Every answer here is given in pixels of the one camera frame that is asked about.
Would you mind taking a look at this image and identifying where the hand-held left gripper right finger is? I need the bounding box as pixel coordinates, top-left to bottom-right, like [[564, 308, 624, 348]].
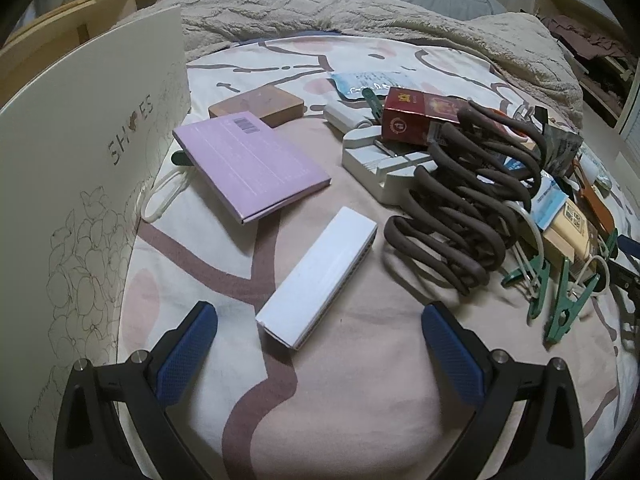
[[421, 301, 586, 480]]

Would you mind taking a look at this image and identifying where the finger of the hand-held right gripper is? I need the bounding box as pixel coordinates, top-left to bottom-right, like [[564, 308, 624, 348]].
[[616, 236, 640, 264]]

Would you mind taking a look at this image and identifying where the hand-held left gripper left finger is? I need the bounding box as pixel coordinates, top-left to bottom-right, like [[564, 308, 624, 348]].
[[52, 301, 219, 480]]

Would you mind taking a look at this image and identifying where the brown leather strap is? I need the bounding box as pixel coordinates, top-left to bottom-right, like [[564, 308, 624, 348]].
[[574, 159, 617, 237]]

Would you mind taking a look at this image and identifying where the long white cardboard box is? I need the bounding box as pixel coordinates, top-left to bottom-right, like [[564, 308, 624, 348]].
[[255, 206, 379, 351]]

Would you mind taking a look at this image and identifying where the white shoe box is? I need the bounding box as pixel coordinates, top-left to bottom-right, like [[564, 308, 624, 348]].
[[0, 5, 194, 463]]

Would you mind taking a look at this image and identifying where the small beige box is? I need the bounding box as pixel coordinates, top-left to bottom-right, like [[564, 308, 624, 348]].
[[541, 201, 599, 262]]

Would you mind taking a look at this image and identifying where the green plastic clip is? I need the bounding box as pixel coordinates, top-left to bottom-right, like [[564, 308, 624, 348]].
[[360, 88, 382, 122], [501, 254, 552, 319], [544, 256, 599, 347]]

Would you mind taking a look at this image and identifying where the blue sachet packet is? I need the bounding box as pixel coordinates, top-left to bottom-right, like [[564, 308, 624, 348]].
[[504, 156, 572, 232]]

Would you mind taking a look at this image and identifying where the grey claw clip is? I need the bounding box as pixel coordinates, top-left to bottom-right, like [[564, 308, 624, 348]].
[[534, 105, 584, 177]]

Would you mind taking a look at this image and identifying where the white plastic device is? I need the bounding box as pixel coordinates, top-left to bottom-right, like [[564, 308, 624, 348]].
[[342, 126, 437, 205]]

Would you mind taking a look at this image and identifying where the purple booklet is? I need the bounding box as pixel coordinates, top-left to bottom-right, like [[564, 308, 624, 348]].
[[172, 111, 332, 225]]

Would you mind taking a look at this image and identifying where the pile of clothes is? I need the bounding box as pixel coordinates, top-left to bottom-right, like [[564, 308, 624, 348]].
[[540, 12, 632, 62]]

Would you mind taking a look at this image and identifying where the closet alcove shelf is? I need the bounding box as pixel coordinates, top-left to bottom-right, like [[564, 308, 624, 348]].
[[534, 0, 640, 131]]

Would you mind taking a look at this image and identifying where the red cigarette box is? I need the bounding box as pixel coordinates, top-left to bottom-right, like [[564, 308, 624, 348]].
[[382, 87, 474, 149]]

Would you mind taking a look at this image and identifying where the brown square compact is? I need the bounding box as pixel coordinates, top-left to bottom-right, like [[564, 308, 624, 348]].
[[208, 84, 305, 129]]

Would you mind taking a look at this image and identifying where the white charger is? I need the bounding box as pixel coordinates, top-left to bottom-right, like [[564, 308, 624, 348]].
[[323, 102, 372, 132]]

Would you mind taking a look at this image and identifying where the blue and white sachet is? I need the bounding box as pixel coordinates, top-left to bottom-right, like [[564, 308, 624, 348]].
[[329, 70, 417, 102]]

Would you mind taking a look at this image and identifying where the beige tufted blanket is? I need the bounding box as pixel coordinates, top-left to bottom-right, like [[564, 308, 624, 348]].
[[177, 0, 352, 54], [320, 0, 587, 130]]

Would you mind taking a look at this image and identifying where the cartoon printed blanket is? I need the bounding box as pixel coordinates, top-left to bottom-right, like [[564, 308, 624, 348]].
[[22, 30, 640, 480]]

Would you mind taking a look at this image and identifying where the wooden shelf unit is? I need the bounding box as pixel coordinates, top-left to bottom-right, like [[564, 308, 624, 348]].
[[0, 0, 172, 107]]

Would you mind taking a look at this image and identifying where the white plastic ring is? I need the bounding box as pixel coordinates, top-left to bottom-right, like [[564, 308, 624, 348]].
[[574, 254, 612, 297], [504, 201, 547, 262]]

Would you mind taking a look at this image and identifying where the brown coiled cord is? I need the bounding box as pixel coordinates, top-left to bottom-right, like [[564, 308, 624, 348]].
[[382, 100, 544, 297]]

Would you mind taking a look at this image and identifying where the white loop ring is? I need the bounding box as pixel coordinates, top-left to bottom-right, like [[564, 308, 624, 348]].
[[143, 166, 192, 223]]

